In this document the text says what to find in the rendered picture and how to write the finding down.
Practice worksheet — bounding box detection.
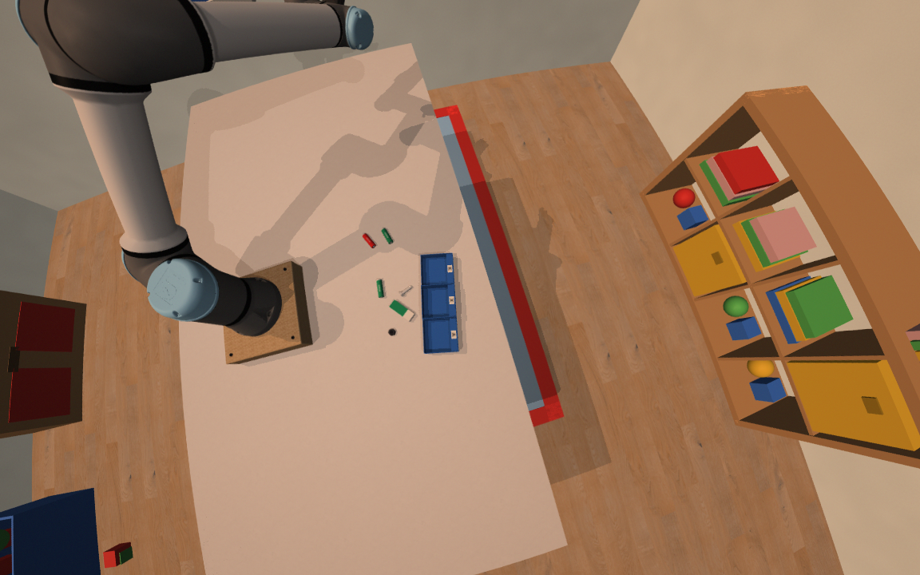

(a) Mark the blue rack of bins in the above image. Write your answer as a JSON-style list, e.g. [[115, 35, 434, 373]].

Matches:
[[421, 252, 459, 354]]

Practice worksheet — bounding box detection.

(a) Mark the green rectangular block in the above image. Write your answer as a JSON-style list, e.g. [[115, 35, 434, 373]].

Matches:
[[389, 300, 414, 322]]

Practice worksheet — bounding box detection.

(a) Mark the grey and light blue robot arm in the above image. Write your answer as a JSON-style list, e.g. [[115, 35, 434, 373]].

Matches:
[[15, 0, 374, 336]]

